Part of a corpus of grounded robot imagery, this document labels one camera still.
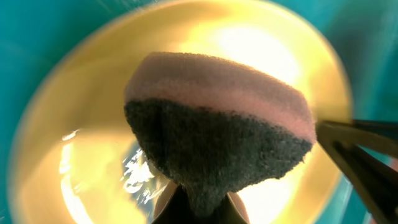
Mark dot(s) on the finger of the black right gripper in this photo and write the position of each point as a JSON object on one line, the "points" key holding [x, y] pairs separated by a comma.
{"points": [[375, 182]]}

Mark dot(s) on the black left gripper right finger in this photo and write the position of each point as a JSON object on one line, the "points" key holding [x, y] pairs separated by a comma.
{"points": [[231, 211]]}

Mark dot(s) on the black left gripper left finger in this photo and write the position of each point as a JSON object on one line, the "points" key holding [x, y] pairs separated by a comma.
{"points": [[173, 207]]}

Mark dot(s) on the orange green scrub sponge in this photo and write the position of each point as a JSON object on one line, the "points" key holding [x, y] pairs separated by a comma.
{"points": [[215, 126]]}

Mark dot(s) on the yellow plate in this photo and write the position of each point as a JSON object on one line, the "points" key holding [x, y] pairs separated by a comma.
{"points": [[76, 159]]}

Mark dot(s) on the turquoise plastic tray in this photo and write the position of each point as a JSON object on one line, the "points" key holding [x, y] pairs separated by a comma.
{"points": [[35, 35]]}

